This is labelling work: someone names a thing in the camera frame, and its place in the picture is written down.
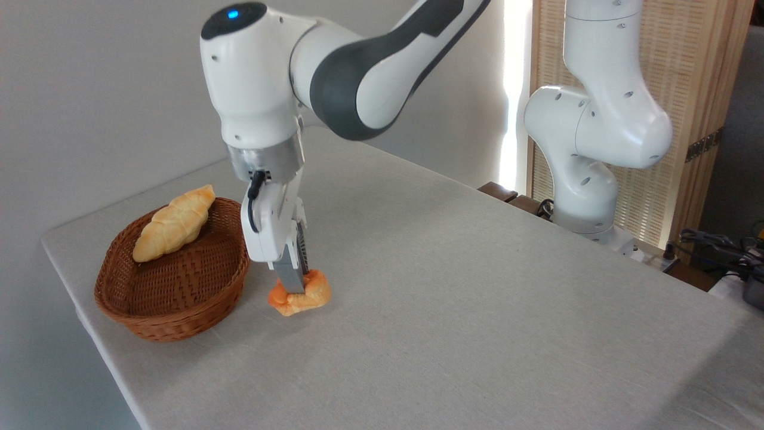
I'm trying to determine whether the brown wicker basket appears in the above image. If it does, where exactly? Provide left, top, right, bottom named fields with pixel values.
left=94, top=197, right=250, bottom=342

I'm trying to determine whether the brown wooden furniture edge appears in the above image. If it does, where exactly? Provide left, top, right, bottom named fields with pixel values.
left=477, top=182, right=553, bottom=222

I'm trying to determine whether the round orange bread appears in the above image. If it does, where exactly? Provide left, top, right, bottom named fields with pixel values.
left=267, top=269, right=332, bottom=317

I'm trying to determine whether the wooden rattan folding screen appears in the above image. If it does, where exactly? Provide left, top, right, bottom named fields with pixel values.
left=528, top=0, right=756, bottom=251

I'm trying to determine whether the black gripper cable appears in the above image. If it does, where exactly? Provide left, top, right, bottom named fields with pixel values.
left=247, top=170, right=267, bottom=234

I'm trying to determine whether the long braided pale bread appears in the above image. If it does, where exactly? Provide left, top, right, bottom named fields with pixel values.
left=132, top=185, right=216, bottom=263

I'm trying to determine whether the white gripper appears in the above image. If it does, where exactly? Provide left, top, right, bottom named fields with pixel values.
left=241, top=172, right=312, bottom=294

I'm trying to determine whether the black cable bundle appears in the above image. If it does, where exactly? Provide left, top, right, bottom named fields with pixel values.
left=679, top=228, right=764, bottom=277

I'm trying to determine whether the grey tablecloth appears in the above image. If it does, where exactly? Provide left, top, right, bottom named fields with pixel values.
left=41, top=125, right=764, bottom=430

